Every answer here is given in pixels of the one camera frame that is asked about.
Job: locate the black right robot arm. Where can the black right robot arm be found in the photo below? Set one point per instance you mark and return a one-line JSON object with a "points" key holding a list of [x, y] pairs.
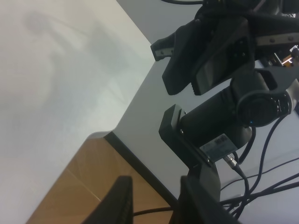
{"points": [[228, 120]]}

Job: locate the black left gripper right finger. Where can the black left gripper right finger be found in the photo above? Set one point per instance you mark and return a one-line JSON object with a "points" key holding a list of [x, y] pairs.
{"points": [[196, 206]]}

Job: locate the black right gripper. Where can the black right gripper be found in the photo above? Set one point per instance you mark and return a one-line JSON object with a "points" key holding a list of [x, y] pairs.
{"points": [[224, 41]]}

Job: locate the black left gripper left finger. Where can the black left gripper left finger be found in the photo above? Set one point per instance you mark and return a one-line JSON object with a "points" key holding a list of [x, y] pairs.
{"points": [[117, 205]]}

